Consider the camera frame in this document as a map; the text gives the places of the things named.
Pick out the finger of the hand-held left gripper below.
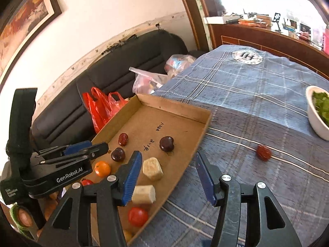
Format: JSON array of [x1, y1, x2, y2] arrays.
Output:
[[38, 142, 110, 167], [34, 140, 93, 160]]

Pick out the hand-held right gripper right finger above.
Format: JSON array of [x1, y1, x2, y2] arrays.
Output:
[[195, 151, 302, 247]]

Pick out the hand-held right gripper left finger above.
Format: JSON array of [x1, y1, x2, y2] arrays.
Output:
[[38, 150, 143, 247]]

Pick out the small pale sugarcane chunk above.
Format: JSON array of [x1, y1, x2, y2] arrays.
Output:
[[132, 185, 156, 205]]

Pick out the orange tomato with stem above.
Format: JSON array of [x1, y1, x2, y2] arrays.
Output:
[[94, 161, 111, 178]]

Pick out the dark purple plum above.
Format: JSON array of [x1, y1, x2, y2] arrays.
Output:
[[111, 147, 126, 162], [159, 136, 175, 152]]

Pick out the large pale sugarcane chunk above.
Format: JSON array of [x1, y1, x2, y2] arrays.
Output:
[[142, 157, 164, 181]]

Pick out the shallow cardboard box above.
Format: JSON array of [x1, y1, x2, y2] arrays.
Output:
[[62, 94, 212, 246]]

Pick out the person's left hand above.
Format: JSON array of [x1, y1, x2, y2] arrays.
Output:
[[9, 203, 42, 239]]

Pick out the oval red tomato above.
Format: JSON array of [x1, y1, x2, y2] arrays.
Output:
[[128, 207, 149, 227]]

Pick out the red plastic bag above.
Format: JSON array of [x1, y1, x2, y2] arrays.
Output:
[[82, 87, 129, 134]]

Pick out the black sofa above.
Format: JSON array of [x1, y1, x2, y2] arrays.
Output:
[[31, 29, 206, 151]]

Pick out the white plastic bag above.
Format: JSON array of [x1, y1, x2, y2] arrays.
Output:
[[129, 67, 170, 95]]

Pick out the blue plaid tablecloth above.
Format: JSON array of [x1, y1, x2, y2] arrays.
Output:
[[131, 44, 329, 247]]

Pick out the clear plastic bag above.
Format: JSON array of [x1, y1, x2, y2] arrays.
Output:
[[164, 54, 197, 79]]

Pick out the white bowl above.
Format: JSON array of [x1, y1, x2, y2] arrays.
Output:
[[305, 85, 329, 141]]

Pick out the green leafy vegetables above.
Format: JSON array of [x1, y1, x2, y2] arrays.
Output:
[[312, 91, 329, 128]]

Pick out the flat white box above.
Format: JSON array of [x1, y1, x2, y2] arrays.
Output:
[[204, 16, 241, 24]]

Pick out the pink bottle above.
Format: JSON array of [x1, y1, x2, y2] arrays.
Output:
[[322, 26, 329, 56]]

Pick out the framed wall picture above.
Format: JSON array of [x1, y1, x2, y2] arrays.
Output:
[[0, 0, 63, 83]]

